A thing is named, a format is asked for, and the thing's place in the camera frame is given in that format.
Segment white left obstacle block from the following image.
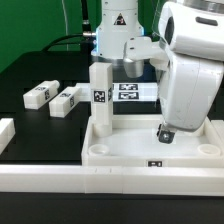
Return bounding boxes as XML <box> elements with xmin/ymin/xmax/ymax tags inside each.
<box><xmin>0</xmin><ymin>118</ymin><xmax>15</xmax><ymax>154</ymax></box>

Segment thin white cable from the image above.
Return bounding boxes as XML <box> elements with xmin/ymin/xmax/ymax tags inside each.
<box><xmin>61</xmin><ymin>0</ymin><xmax>70</xmax><ymax>52</ymax></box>

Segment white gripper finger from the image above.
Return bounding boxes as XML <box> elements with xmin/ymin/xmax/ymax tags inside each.
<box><xmin>157</xmin><ymin>124</ymin><xmax>176</xmax><ymax>144</ymax></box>

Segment white desk top tray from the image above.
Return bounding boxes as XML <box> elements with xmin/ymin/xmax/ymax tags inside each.
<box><xmin>81</xmin><ymin>115</ymin><xmax>224</xmax><ymax>168</ymax></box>

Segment white front obstacle bar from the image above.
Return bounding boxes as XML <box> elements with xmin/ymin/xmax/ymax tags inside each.
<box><xmin>0</xmin><ymin>165</ymin><xmax>224</xmax><ymax>196</ymax></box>

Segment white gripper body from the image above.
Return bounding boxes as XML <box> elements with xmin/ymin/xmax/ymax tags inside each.
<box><xmin>159</xmin><ymin>53</ymin><xmax>224</xmax><ymax>132</ymax></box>

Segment black cable with connector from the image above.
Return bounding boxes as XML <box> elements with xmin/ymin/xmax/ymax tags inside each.
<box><xmin>41</xmin><ymin>0</ymin><xmax>98</xmax><ymax>53</ymax></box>

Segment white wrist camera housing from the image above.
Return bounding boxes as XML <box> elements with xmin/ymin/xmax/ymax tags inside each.
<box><xmin>123</xmin><ymin>36</ymin><xmax>169</xmax><ymax>78</ymax></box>

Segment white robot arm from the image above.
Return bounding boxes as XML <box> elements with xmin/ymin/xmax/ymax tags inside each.
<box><xmin>92</xmin><ymin>0</ymin><xmax>224</xmax><ymax>144</ymax></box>

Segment white marker base plate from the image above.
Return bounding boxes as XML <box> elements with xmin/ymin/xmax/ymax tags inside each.
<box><xmin>113</xmin><ymin>83</ymin><xmax>158</xmax><ymax>102</ymax></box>

